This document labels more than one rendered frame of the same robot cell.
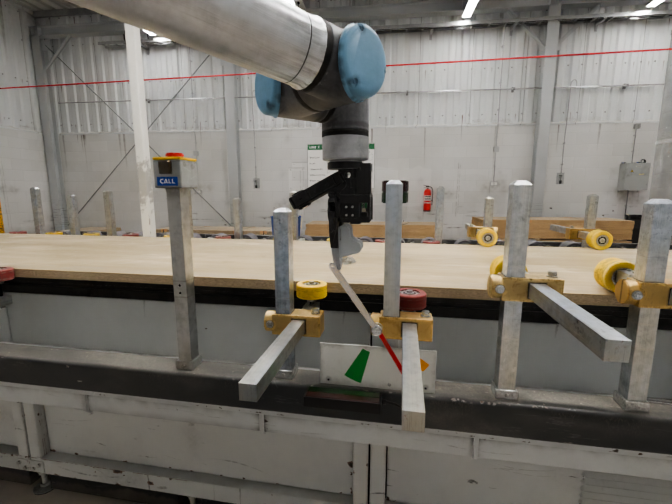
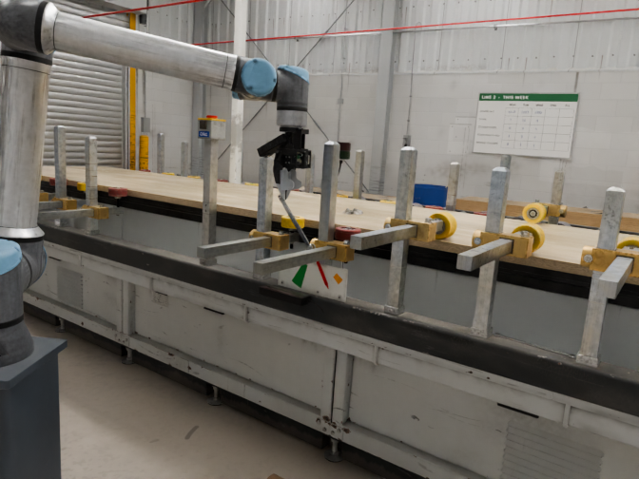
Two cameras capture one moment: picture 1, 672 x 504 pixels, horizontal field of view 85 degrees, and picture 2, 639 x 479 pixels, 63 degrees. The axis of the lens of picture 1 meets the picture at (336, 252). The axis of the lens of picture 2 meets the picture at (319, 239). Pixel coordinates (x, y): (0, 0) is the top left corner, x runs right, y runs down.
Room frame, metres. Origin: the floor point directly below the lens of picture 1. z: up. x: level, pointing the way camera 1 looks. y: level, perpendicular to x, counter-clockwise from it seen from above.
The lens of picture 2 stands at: (-0.64, -0.76, 1.16)
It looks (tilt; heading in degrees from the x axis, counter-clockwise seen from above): 10 degrees down; 24
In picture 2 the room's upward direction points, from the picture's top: 4 degrees clockwise
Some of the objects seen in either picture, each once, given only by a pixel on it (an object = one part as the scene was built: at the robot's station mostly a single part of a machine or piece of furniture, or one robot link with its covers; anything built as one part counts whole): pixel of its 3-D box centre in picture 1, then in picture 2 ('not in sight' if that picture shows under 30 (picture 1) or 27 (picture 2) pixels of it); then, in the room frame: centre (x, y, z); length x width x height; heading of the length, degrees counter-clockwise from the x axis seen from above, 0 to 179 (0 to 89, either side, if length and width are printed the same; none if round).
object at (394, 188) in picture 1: (391, 289); (326, 221); (0.80, -0.12, 0.93); 0.04 x 0.04 x 0.48; 80
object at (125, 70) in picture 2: not in sight; (128, 119); (2.34, 2.20, 1.25); 0.15 x 0.08 x 1.10; 80
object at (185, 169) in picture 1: (176, 174); (211, 129); (0.89, 0.38, 1.18); 0.07 x 0.07 x 0.08; 80
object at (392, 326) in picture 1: (401, 324); (332, 249); (0.79, -0.15, 0.85); 0.14 x 0.06 x 0.05; 80
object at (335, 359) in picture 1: (376, 367); (310, 277); (0.78, -0.09, 0.75); 0.26 x 0.01 x 0.10; 80
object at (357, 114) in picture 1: (343, 103); (292, 88); (0.73, -0.01, 1.31); 0.10 x 0.09 x 0.12; 129
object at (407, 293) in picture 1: (408, 313); (347, 245); (0.85, -0.18, 0.85); 0.08 x 0.08 x 0.11
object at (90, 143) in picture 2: not in sight; (91, 192); (1.02, 1.11, 0.89); 0.04 x 0.04 x 0.48; 80
